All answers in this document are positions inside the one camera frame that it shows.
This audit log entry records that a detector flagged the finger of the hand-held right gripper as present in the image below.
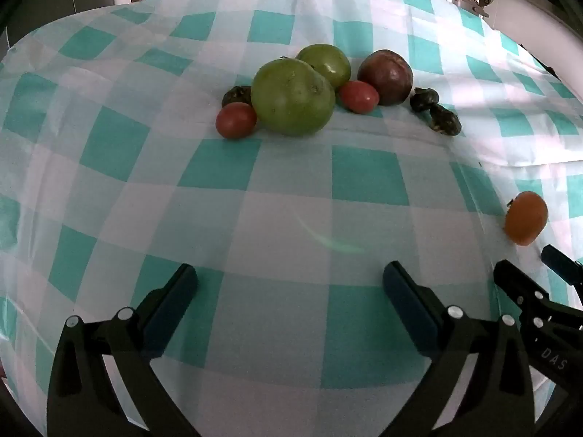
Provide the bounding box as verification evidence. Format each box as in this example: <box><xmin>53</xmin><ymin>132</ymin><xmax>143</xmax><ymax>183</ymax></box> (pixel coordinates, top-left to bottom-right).
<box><xmin>493</xmin><ymin>259</ymin><xmax>583</xmax><ymax>328</ymax></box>
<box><xmin>541</xmin><ymin>244</ymin><xmax>583</xmax><ymax>288</ymax></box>

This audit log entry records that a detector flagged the orange tomato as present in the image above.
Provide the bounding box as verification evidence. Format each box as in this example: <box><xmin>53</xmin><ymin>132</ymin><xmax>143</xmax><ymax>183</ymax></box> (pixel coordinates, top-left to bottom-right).
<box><xmin>505</xmin><ymin>190</ymin><xmax>549</xmax><ymax>245</ymax></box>

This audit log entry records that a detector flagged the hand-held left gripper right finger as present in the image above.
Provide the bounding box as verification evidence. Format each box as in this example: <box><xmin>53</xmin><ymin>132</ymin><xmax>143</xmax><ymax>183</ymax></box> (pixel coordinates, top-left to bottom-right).
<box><xmin>383</xmin><ymin>261</ymin><xmax>535</xmax><ymax>437</ymax></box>

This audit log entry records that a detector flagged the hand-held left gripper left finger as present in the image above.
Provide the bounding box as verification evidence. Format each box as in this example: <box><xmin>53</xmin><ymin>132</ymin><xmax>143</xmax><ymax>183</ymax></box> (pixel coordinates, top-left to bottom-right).
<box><xmin>47</xmin><ymin>263</ymin><xmax>201</xmax><ymax>437</ymax></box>

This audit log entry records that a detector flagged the dark wrinkled fruit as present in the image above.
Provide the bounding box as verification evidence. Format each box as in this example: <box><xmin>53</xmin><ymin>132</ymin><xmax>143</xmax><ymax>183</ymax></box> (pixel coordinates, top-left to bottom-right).
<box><xmin>429</xmin><ymin>104</ymin><xmax>462</xmax><ymax>136</ymax></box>
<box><xmin>409</xmin><ymin>87</ymin><xmax>441</xmax><ymax>113</ymax></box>
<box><xmin>222</xmin><ymin>85</ymin><xmax>253</xmax><ymax>107</ymax></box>

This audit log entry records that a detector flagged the teal white checked tablecloth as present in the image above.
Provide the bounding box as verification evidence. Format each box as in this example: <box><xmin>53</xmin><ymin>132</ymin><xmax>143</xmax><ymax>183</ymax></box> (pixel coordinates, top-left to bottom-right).
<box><xmin>0</xmin><ymin>0</ymin><xmax>583</xmax><ymax>437</ymax></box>

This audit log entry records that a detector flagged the red cherry tomato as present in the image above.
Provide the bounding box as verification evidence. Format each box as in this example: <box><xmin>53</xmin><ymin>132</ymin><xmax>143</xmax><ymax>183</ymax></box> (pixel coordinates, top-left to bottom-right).
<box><xmin>215</xmin><ymin>102</ymin><xmax>258</xmax><ymax>140</ymax></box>
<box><xmin>338</xmin><ymin>80</ymin><xmax>380</xmax><ymax>114</ymax></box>

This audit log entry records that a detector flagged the large green tomato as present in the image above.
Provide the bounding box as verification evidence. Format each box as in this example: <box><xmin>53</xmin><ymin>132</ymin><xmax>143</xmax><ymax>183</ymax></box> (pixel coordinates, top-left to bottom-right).
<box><xmin>250</xmin><ymin>58</ymin><xmax>336</xmax><ymax>137</ymax></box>

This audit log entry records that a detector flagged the small green tomato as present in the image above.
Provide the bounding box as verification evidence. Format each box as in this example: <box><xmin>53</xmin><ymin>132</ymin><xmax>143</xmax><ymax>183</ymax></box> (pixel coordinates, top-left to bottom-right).
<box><xmin>296</xmin><ymin>44</ymin><xmax>352</xmax><ymax>91</ymax></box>

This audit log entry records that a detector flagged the dark red round fruit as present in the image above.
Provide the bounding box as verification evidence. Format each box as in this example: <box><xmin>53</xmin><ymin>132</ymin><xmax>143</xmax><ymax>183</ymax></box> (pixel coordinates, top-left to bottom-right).
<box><xmin>357</xmin><ymin>50</ymin><xmax>414</xmax><ymax>106</ymax></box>

